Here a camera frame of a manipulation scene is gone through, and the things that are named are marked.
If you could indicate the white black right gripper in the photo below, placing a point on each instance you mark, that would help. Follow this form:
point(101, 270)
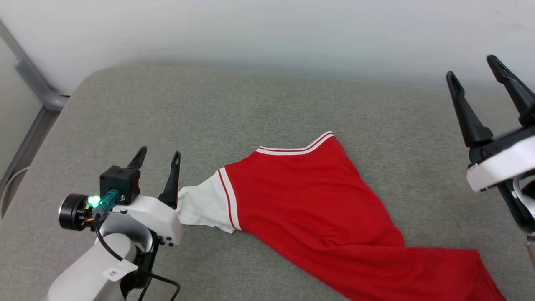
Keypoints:
point(501, 165)

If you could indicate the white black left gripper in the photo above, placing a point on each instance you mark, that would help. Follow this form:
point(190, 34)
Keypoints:
point(163, 221)

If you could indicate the red and white jersey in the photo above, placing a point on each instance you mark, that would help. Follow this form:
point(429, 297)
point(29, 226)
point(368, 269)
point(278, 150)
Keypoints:
point(317, 209)

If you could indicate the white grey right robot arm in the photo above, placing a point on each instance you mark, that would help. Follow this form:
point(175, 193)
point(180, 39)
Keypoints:
point(524, 205)

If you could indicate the grey fabric sofa seat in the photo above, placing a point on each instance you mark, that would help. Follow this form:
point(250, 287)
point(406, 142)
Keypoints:
point(250, 104)

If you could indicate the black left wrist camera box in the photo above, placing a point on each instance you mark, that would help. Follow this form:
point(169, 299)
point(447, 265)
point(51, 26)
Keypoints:
point(121, 182)

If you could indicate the teal left camera connector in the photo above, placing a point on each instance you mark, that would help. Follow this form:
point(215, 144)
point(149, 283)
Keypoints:
point(109, 200)

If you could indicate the grey metal frame tube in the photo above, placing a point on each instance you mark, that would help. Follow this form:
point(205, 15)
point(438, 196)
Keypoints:
point(29, 75)

